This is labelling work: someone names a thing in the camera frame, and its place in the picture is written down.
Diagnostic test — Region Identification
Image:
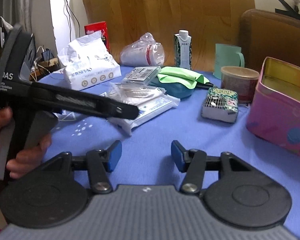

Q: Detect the white wet wipes pack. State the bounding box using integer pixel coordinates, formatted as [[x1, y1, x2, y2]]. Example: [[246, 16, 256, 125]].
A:
[[108, 93, 180, 135]]

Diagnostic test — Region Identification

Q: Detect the green cloth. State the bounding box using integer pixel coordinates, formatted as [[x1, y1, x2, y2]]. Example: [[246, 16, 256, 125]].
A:
[[157, 67, 210, 89]]

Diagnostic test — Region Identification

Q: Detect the large white tissue package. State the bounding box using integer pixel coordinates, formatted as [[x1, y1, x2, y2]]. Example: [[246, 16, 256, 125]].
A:
[[58, 30, 121, 90]]

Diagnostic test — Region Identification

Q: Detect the brown chair back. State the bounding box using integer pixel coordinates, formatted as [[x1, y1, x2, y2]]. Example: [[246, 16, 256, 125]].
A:
[[238, 9, 300, 72]]

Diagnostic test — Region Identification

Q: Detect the clear plastic card box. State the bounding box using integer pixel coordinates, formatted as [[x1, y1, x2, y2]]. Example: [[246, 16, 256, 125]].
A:
[[121, 66, 161, 86]]

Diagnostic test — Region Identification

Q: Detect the blue glasses case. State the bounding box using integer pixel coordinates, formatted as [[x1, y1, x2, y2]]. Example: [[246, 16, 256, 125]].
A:
[[148, 77, 194, 99]]

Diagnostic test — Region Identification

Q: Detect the black small device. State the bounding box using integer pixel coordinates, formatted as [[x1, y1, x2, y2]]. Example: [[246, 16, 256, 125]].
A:
[[196, 82, 214, 90]]

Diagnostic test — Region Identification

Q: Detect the pink biscuit tin box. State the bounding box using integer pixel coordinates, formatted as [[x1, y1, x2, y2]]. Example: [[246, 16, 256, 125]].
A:
[[246, 57, 300, 156]]

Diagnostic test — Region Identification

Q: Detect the person's left hand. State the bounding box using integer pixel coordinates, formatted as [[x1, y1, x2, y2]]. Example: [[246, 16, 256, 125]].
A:
[[0, 107, 52, 180]]

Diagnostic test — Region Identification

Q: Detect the mint green paper cup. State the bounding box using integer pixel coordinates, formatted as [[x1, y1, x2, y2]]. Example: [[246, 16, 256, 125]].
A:
[[213, 43, 245, 79]]

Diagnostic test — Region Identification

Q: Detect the wooden board panel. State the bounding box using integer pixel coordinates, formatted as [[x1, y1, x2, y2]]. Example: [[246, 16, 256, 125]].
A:
[[83, 0, 255, 71]]

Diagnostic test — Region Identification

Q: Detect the white green drink carton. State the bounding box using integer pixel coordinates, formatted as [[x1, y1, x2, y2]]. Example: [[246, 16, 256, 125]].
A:
[[174, 30, 192, 70]]

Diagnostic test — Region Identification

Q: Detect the green patterned tissue pack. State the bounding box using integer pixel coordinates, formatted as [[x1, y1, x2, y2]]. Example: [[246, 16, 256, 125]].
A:
[[201, 87, 238, 124]]

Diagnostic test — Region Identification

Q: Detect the red box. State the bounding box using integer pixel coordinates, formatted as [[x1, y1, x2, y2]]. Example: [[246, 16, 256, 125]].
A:
[[84, 21, 111, 54]]

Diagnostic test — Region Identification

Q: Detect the blue tablecloth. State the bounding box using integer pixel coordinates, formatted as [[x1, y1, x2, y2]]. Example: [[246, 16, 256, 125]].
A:
[[37, 64, 300, 239]]

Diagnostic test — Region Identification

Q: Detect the bagged stack of cups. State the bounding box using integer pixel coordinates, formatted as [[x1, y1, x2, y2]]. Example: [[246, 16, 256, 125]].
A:
[[120, 33, 165, 67]]

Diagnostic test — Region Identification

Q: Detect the plastic lidded food tub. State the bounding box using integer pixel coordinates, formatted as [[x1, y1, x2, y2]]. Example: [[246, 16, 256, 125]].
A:
[[221, 66, 260, 104]]

